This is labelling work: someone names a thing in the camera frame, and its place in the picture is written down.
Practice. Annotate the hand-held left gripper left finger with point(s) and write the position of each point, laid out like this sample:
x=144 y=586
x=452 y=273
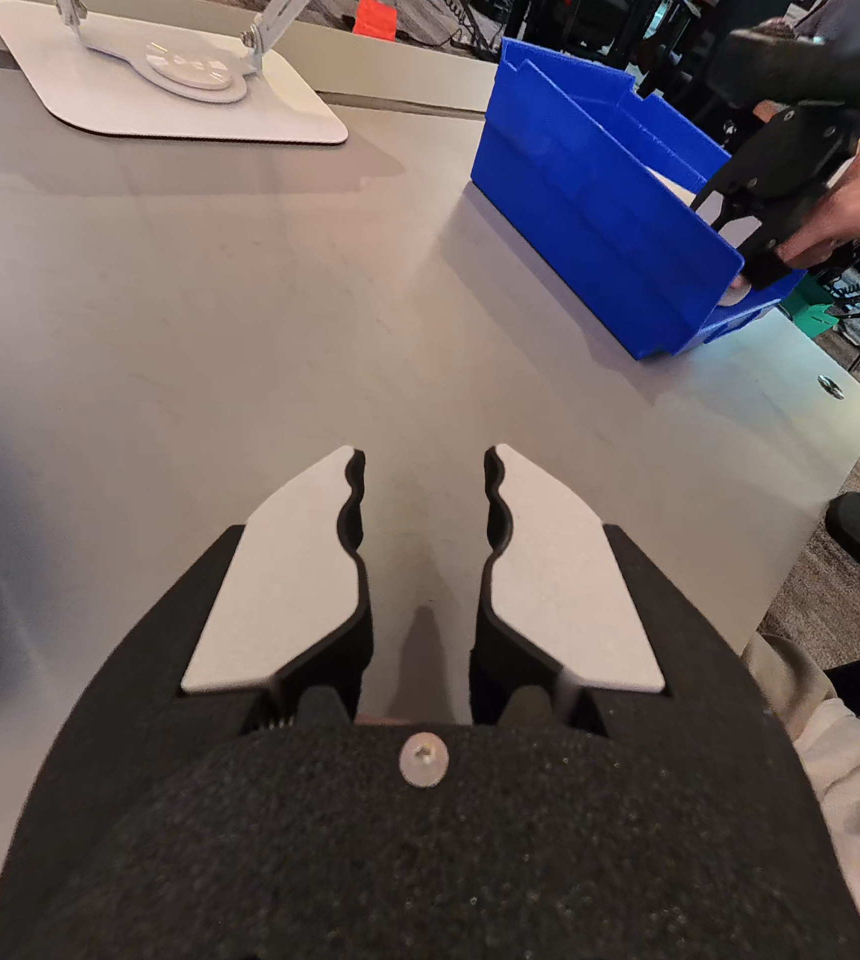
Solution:
x=280 y=592

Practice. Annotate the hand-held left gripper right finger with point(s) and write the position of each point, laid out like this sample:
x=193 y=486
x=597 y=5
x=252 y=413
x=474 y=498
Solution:
x=572 y=592

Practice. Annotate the blue plastic bin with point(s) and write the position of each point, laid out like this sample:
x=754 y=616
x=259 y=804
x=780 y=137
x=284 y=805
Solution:
x=587 y=210

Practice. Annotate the person's right hand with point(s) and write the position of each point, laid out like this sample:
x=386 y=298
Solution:
x=857 y=202

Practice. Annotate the green crate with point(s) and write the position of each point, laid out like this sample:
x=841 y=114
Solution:
x=812 y=307

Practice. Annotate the black round table grommet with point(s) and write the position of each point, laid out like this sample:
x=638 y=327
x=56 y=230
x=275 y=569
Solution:
x=831 y=385

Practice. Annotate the person's light clothing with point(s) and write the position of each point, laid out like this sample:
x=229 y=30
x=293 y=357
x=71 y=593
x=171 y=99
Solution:
x=850 y=787

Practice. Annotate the orange traffic cone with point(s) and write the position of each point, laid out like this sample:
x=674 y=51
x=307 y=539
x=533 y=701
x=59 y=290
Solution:
x=374 y=16

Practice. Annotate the white folding stand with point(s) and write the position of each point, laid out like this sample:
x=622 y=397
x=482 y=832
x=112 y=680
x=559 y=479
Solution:
x=160 y=82

